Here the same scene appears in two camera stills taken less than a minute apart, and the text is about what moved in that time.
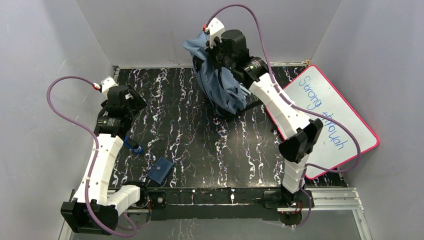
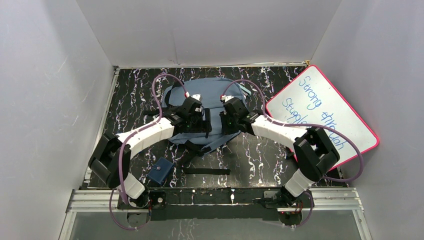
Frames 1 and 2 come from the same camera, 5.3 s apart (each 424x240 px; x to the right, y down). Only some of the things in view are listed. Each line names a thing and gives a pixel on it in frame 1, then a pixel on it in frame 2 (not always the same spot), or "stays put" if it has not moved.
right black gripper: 210,52 → 225,129
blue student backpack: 219,86 → 211,91
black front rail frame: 223,204 stays put
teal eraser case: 245,89 stays put
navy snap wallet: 161,170 stays put
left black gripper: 136,100 → 201,122
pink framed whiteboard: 344,135 stays put
